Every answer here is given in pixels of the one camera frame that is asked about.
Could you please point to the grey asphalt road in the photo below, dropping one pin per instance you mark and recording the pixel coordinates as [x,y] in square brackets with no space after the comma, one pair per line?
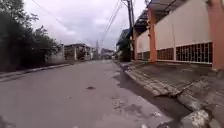
[76,96]

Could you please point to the utility pole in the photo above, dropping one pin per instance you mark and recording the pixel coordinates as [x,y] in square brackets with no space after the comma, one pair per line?
[130,30]

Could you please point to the concrete pavement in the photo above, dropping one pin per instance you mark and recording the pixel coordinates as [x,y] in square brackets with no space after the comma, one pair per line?
[173,75]

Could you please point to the pale concrete kerb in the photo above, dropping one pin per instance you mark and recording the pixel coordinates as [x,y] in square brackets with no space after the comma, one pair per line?
[33,70]

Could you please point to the grey buildings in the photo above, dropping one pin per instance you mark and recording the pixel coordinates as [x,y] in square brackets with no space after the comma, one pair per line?
[78,51]

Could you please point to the cream building with orange pillars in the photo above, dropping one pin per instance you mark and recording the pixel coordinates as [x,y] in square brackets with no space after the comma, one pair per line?
[186,33]

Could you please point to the dark green trees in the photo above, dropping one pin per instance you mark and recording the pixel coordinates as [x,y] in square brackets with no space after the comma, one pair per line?
[20,43]

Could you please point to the pale wall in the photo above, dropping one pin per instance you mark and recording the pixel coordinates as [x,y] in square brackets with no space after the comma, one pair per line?
[56,57]

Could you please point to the dark roofed building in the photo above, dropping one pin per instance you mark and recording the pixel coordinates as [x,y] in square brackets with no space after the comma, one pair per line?
[124,45]

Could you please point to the broken concrete kerb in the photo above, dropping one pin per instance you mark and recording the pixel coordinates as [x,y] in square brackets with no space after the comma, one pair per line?
[186,101]

